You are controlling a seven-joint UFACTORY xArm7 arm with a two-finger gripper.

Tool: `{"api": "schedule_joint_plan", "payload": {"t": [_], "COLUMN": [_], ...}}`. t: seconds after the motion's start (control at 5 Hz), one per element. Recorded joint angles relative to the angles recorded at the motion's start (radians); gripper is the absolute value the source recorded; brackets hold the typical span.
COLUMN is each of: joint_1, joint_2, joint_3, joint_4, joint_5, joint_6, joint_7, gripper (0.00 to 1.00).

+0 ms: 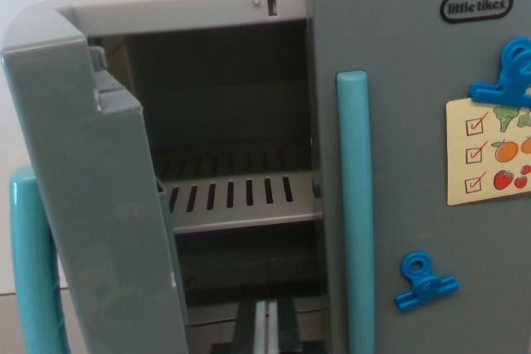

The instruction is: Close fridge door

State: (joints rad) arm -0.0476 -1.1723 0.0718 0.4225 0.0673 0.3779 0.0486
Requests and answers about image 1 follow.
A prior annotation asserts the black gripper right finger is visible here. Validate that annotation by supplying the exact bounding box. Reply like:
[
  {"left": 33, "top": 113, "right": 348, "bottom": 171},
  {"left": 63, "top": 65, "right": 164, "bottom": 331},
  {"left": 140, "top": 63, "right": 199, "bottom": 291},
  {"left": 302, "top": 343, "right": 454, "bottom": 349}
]
[{"left": 267, "top": 297, "right": 327, "bottom": 354}]

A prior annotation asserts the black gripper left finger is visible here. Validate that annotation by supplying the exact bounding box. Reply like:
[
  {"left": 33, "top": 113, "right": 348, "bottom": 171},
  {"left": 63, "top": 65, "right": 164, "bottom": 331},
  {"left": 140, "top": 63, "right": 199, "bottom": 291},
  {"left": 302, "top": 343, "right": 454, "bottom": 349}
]
[{"left": 210, "top": 298, "right": 267, "bottom": 354}]

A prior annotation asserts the teal handle of display door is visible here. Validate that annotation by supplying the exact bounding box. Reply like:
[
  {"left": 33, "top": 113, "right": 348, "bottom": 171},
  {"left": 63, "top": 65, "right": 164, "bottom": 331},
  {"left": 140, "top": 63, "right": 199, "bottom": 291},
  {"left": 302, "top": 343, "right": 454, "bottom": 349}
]
[{"left": 7, "top": 162, "right": 72, "bottom": 354}]

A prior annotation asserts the gray slotted fridge shelf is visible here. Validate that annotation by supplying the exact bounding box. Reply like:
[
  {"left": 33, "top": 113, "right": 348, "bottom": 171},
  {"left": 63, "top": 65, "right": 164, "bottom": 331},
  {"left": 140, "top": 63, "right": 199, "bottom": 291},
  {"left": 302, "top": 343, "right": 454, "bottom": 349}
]
[{"left": 151, "top": 148, "right": 324, "bottom": 235}]

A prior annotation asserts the gray fridge door with logo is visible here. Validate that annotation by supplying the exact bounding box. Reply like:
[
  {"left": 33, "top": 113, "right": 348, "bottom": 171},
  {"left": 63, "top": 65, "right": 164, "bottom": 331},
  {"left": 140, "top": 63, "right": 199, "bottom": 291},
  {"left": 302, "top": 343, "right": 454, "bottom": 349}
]
[{"left": 309, "top": 0, "right": 531, "bottom": 354}]

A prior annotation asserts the gray toy fridge cabinet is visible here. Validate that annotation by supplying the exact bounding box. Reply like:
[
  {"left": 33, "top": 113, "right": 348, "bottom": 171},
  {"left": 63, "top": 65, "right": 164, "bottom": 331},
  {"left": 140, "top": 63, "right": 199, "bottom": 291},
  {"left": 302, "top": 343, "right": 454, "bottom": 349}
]
[{"left": 49, "top": 0, "right": 531, "bottom": 326}]

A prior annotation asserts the small blue plastic clip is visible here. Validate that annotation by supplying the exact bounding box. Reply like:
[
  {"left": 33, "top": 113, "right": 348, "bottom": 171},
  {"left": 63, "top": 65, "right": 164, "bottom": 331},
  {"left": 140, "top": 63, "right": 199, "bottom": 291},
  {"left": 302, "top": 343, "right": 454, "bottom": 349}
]
[{"left": 393, "top": 250, "right": 460, "bottom": 313}]

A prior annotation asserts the cream grocery checklist card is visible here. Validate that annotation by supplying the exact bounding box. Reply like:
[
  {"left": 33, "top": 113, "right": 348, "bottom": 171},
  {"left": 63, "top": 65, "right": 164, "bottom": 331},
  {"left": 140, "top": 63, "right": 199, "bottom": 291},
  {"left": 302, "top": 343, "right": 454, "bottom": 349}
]
[{"left": 446, "top": 96, "right": 531, "bottom": 207}]

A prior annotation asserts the large blue plastic clip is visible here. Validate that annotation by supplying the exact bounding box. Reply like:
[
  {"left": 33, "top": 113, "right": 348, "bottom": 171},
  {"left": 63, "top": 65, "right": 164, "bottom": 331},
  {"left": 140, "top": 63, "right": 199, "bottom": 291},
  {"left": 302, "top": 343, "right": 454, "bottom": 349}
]
[{"left": 468, "top": 36, "right": 531, "bottom": 109}]

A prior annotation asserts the teal handle of logo door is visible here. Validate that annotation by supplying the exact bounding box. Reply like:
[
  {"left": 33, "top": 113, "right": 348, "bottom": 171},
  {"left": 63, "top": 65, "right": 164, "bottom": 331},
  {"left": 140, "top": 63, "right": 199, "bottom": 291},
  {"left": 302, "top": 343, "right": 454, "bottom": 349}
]
[{"left": 334, "top": 70, "right": 377, "bottom": 354}]

